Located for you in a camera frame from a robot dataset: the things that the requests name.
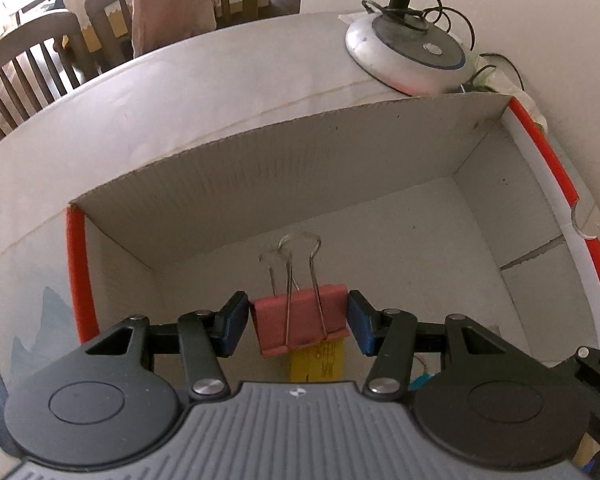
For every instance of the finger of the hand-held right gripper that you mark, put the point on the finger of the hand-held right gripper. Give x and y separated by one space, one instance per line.
592 365

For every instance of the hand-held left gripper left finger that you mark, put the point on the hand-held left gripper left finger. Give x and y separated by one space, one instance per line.
232 325

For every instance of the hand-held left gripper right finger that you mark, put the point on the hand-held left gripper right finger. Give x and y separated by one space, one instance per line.
360 325

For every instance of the red binder clip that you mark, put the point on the red binder clip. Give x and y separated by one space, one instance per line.
275 325

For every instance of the red and white cardboard box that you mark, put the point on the red and white cardboard box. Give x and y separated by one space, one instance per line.
330 170

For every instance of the small yellow box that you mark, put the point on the small yellow box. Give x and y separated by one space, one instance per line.
320 365

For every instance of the printed tablecloth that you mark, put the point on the printed tablecloth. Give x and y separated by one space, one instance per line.
180 110

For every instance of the white desk lamp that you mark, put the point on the white desk lamp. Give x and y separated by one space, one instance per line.
405 60

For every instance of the white crumpled packet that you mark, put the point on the white crumpled packet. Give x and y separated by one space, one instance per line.
495 77

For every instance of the pink cloth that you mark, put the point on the pink cloth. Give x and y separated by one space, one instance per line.
172 5

